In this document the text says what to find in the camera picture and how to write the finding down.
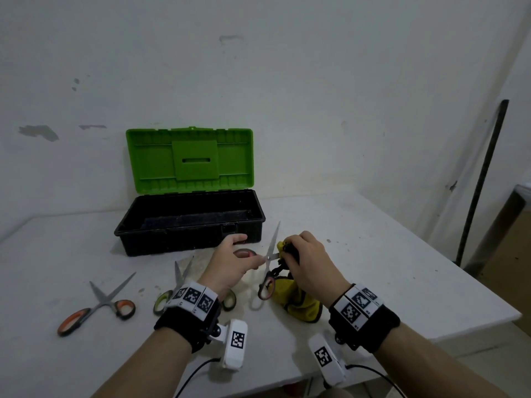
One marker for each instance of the person's right forearm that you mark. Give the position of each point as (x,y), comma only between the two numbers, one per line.
(431,364)

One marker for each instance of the black left wristband with markers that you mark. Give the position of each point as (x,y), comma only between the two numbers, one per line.
(193,312)

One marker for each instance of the person's right fingers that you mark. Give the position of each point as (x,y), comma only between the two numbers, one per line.
(305,241)

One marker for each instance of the person's right hand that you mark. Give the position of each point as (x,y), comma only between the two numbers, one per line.
(315,265)

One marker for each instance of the person's left thumb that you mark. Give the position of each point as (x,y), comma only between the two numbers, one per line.
(254,265)

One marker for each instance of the dark metal furniture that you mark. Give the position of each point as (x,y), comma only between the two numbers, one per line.
(500,227)

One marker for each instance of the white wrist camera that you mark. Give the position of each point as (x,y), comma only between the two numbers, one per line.
(233,344)
(325,358)

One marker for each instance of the person's left hand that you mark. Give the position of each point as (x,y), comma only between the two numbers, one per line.
(226,267)

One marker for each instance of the black right wristband with markers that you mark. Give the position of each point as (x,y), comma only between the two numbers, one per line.
(363,319)

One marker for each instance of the black wristband with markers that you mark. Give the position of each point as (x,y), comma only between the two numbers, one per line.
(193,312)
(363,319)

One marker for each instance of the yellow fabric pouch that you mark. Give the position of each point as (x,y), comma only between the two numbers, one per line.
(299,302)

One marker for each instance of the black metal pole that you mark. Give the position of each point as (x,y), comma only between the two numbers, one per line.
(483,182)

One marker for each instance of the black toolbox with green lid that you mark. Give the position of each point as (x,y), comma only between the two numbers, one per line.
(188,227)

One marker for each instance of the brown tape roll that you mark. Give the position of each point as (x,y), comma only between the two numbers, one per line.
(245,253)

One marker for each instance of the person's left forearm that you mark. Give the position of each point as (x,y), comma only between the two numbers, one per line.
(143,366)

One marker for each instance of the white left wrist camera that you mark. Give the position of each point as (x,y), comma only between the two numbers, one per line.
(233,344)

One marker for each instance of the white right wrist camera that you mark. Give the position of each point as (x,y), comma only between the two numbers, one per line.
(325,358)

